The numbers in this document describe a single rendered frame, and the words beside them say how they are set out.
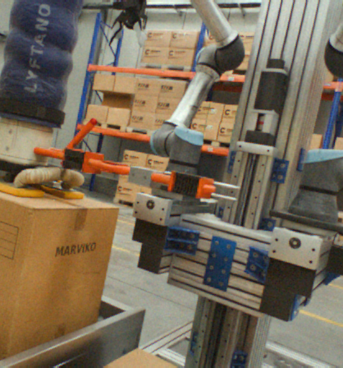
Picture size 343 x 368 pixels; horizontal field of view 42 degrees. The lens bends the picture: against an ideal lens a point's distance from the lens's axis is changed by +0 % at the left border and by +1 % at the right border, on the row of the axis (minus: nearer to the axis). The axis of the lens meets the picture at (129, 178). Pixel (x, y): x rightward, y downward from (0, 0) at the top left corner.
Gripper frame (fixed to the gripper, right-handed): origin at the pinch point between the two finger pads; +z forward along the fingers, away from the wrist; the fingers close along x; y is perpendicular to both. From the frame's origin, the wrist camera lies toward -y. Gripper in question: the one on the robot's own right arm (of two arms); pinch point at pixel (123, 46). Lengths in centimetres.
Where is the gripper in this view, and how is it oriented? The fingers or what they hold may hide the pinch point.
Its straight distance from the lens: 173.2
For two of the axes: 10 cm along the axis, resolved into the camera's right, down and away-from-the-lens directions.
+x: -8.3, -1.9, 5.2
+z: -2.0, 9.8, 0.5
